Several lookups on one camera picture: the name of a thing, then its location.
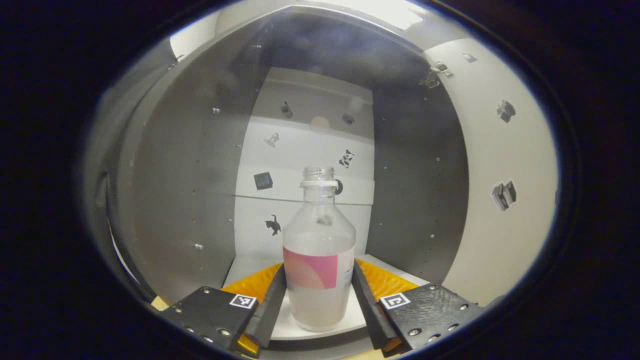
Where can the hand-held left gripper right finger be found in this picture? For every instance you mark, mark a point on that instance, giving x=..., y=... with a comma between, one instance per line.
x=372, y=315

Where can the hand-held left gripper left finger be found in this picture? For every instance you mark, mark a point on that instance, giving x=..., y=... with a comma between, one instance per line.
x=272, y=310

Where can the clear bottle with pink label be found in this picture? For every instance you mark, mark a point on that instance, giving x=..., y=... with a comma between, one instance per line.
x=320, y=240

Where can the grey cabinet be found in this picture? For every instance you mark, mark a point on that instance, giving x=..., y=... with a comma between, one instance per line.
x=185, y=175

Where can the metal door hinge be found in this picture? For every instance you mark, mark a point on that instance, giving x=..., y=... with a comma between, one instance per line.
x=436, y=74

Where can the large ceiling light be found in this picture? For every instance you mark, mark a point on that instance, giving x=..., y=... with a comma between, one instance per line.
x=390, y=12

